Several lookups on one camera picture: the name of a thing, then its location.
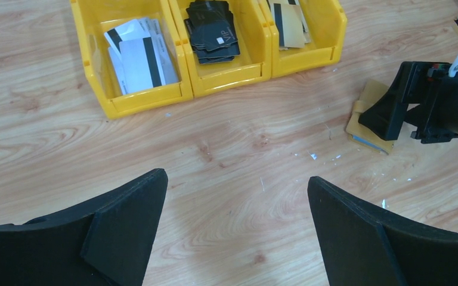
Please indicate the yellow leather card holder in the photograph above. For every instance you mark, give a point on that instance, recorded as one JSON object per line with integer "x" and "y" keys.
{"x": 377, "y": 118}

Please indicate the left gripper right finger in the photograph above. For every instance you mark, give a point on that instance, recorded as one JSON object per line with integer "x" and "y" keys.
{"x": 364, "y": 244}

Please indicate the gold cards stack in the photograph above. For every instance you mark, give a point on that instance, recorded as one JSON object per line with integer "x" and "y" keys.
{"x": 293, "y": 31}

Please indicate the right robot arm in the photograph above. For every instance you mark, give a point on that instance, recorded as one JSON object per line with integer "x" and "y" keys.
{"x": 423, "y": 95}

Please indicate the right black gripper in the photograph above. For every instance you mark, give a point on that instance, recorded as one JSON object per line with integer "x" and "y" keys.
{"x": 436, "y": 116}

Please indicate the black cards stack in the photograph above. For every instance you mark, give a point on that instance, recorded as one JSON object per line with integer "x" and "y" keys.
{"x": 212, "y": 32}

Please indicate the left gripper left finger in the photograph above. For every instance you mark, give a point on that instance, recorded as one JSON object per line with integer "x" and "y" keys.
{"x": 106, "y": 240}

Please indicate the right yellow bin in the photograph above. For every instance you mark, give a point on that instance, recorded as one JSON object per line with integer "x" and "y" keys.
{"x": 323, "y": 27}

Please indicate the white cards stack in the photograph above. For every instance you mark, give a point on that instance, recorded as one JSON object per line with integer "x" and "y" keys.
{"x": 139, "y": 55}

